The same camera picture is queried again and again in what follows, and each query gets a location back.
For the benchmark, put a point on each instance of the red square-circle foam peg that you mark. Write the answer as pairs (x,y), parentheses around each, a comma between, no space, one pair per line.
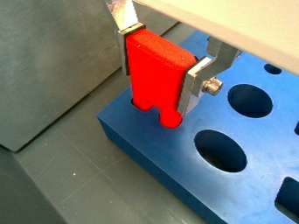
(158,64)

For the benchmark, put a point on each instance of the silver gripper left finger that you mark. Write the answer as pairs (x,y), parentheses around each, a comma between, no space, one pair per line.
(123,13)

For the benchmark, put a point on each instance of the blue foam shape-sorter block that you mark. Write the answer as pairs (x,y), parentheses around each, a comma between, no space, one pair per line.
(230,160)

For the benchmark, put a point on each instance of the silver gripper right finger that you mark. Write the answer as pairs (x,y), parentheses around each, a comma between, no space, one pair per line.
(201,76)

